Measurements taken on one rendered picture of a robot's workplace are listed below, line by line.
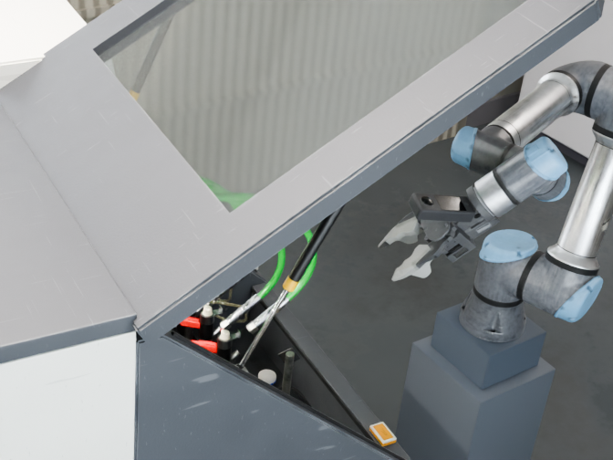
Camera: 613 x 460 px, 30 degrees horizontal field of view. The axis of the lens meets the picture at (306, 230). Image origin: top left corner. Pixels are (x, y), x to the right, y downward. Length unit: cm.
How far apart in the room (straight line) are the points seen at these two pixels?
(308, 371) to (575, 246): 62
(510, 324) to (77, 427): 121
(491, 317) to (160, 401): 107
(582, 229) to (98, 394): 119
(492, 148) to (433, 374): 74
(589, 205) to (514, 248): 19
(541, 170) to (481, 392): 77
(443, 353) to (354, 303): 149
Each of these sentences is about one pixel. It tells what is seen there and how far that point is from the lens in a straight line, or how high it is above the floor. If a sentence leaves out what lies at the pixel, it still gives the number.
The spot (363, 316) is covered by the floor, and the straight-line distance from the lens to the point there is 410.
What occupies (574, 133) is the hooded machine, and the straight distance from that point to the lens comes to 528.
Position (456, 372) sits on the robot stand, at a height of 80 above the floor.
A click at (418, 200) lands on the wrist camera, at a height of 145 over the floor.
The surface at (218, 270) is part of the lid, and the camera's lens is 157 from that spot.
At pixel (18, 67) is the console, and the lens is 214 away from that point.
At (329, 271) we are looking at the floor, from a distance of 429.
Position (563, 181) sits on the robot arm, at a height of 146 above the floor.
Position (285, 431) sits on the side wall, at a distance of 187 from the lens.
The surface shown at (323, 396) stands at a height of 90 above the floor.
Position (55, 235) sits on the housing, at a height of 150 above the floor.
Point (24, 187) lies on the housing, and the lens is 185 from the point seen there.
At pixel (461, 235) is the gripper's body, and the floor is 139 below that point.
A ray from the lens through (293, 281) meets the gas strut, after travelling 170.
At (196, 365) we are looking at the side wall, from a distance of 168.
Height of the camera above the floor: 247
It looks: 33 degrees down
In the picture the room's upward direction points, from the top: 7 degrees clockwise
